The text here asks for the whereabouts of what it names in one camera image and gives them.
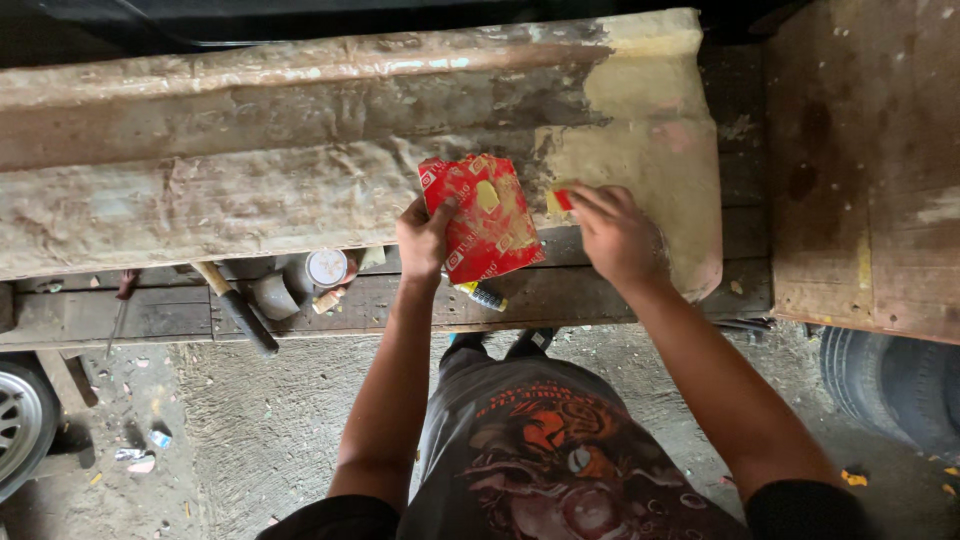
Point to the person's left hand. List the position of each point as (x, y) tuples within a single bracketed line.
[(421, 244)]

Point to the person's right hand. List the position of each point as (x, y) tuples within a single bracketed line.
[(619, 232)]

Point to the person's right fingers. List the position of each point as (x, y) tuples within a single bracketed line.
[(596, 201)]

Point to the small red putty spreader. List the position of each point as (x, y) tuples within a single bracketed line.
[(562, 199)]

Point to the red cardboard mixing piece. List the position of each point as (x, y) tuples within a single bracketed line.
[(487, 225)]

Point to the yellow putty dab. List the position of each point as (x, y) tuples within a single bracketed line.
[(487, 196)]

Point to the yellow tube with black cap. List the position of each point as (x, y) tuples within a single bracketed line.
[(484, 295)]

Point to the person's black shoe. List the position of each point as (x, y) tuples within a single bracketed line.
[(534, 339), (466, 340)]

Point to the worn wooden workbench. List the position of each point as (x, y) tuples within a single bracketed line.
[(375, 304)]

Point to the person's graphic print shirt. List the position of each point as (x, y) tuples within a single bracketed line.
[(540, 457)]

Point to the brown stained wooden board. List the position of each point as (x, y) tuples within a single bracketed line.
[(862, 165)]

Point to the putty can with white lid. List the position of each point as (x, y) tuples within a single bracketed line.
[(328, 268)]

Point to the small cream tube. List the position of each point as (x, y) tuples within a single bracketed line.
[(327, 301)]

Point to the long filler-covered body panel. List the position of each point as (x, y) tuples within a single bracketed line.
[(262, 165)]

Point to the black rubber tyre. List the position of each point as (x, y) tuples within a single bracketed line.
[(896, 386)]

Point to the yellow paper scrap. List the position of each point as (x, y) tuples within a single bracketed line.
[(853, 478)]

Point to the thin screwdriver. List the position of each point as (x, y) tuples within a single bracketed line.
[(121, 304)]

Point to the crumpled foil wrapper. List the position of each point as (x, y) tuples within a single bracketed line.
[(139, 450)]

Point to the wooden plank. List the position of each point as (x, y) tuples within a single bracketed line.
[(64, 381)]

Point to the silver alloy wheel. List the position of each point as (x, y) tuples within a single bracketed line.
[(22, 424)]

